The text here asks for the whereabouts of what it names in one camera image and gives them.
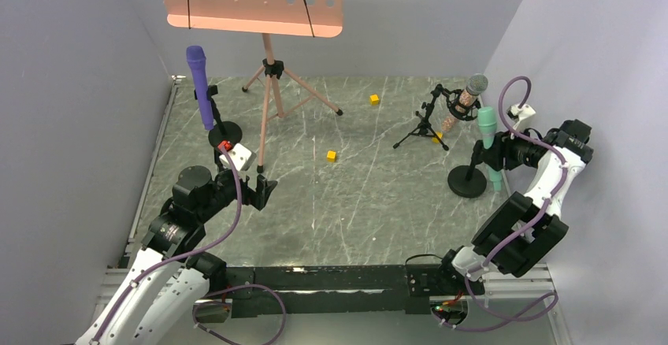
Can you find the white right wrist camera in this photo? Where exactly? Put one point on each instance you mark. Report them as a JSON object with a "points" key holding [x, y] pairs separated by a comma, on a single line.
{"points": [[522, 116]]}

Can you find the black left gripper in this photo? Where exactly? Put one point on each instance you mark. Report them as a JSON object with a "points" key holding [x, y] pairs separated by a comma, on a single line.
{"points": [[261, 191]]}

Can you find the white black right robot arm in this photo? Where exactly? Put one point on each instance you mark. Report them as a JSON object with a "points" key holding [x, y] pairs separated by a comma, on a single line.
{"points": [[499, 214]]}

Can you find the yellow cube at back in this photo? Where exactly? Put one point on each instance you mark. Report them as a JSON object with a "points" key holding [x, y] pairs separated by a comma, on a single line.
{"points": [[374, 100]]}

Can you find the black round-base microphone stand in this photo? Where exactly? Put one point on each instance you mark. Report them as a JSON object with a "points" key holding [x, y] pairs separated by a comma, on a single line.
{"points": [[223, 131]]}

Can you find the yellow cube under tripod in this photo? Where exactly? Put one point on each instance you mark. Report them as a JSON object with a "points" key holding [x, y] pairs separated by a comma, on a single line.
{"points": [[437, 137]]}

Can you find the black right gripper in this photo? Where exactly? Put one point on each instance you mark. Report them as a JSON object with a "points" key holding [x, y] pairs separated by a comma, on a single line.
{"points": [[501, 151]]}

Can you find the black clip stand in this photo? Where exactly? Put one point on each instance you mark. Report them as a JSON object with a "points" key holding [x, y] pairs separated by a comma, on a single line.
{"points": [[468, 181]]}

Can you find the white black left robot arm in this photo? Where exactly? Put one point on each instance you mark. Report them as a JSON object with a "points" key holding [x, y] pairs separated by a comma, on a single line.
{"points": [[168, 276]]}

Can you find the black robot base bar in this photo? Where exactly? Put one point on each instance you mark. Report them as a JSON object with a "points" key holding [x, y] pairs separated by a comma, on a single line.
{"points": [[411, 288]]}

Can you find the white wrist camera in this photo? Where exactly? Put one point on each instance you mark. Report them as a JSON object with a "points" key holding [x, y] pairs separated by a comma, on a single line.
{"points": [[522, 116], [242, 158]]}

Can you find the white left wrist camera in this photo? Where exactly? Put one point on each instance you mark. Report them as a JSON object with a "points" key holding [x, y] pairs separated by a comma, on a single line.
{"points": [[242, 158]]}

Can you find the aluminium table edge rail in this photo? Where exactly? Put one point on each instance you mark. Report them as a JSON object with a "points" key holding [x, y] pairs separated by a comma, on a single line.
{"points": [[127, 251]]}

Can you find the yellow cube near teal microphone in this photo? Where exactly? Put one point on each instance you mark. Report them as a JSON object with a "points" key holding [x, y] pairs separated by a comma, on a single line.
{"points": [[331, 156]]}

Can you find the pink music stand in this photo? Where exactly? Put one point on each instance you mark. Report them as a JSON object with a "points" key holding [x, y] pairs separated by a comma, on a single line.
{"points": [[309, 18]]}

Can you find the purple microphone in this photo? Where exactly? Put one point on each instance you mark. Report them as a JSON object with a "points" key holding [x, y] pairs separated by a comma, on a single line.
{"points": [[196, 60]]}

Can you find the teal green microphone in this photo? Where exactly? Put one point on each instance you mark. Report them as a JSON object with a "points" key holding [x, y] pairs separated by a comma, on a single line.
{"points": [[487, 124]]}

